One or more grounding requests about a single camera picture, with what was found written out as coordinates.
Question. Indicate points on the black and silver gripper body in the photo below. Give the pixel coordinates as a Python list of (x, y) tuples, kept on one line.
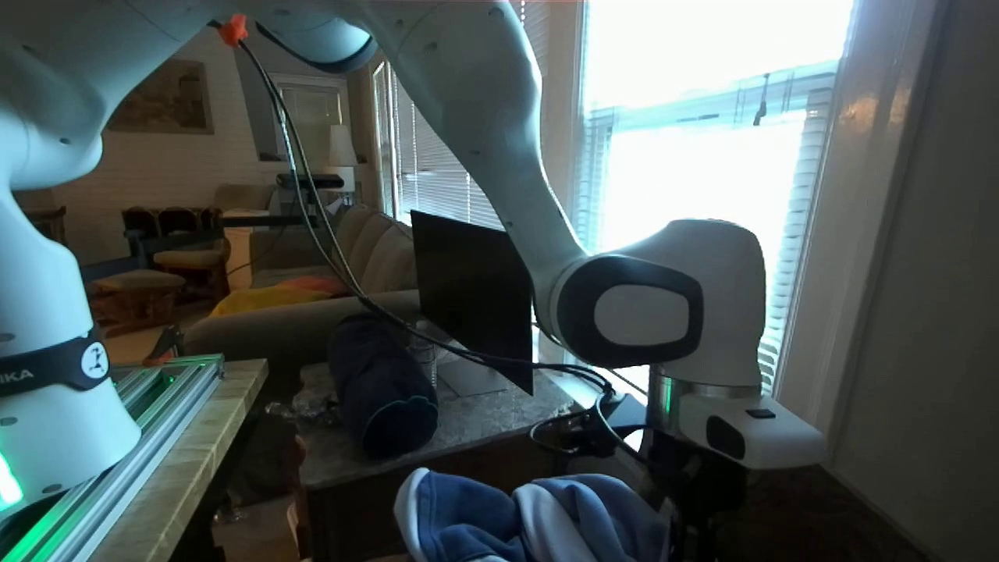
[(701, 485)]

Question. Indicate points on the blue and white jersey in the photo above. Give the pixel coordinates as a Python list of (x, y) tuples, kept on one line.
[(548, 519)]

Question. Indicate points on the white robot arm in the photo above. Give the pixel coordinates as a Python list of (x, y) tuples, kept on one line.
[(70, 65)]

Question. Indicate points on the aluminium rail robot base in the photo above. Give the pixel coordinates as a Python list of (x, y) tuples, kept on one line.
[(119, 473)]

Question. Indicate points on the wooden chair with blue cushion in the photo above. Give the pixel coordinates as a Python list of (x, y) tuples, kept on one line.
[(811, 516)]

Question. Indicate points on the black flat screen tv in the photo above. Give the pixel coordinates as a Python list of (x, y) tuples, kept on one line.
[(477, 287)]

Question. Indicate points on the white window blinds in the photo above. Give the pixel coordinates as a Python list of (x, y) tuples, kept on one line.
[(649, 175)]

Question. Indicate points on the beige sofa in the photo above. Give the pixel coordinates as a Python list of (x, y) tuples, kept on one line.
[(293, 317)]

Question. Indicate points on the yellow cloth on sofa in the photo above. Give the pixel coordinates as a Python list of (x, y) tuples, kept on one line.
[(280, 294)]

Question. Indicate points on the dark wooden dining chairs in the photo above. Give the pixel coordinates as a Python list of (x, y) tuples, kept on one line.
[(173, 258)]

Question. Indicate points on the framed wall picture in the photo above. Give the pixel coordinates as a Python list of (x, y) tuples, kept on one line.
[(169, 101)]

